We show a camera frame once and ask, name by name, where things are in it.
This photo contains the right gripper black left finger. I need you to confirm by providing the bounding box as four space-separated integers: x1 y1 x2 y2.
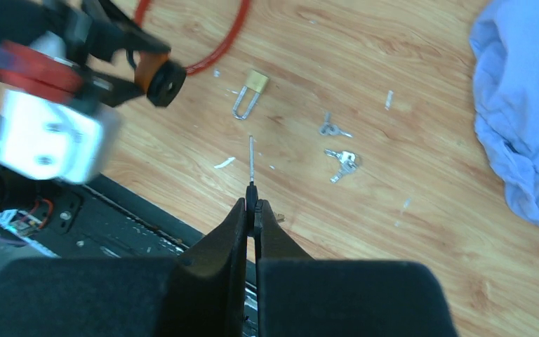
0 199 247 336

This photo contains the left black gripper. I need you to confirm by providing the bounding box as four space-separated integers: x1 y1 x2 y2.
41 0 171 107

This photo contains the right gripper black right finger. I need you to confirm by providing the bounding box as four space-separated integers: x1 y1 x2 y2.
254 200 457 336

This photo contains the black head key bunch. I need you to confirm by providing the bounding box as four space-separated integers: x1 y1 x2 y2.
244 136 283 237

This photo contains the orange black padlock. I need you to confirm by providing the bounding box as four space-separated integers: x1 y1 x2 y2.
126 50 187 107

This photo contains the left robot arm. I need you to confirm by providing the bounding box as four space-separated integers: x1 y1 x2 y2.
0 1 186 213

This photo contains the silver key pair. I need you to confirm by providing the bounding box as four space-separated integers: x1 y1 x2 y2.
324 149 359 183

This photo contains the small silver key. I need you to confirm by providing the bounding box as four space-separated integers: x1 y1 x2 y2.
319 112 353 138

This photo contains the brass padlock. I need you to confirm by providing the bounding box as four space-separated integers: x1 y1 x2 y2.
232 70 270 121

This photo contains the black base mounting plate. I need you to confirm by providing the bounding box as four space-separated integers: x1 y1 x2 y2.
0 98 258 336

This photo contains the lavender crumpled cloth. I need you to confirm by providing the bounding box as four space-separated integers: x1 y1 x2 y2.
469 1 539 226

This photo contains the red cable lock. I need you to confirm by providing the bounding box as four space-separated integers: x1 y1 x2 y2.
133 1 253 76

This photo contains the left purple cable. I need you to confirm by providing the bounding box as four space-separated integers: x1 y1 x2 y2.
0 23 84 105

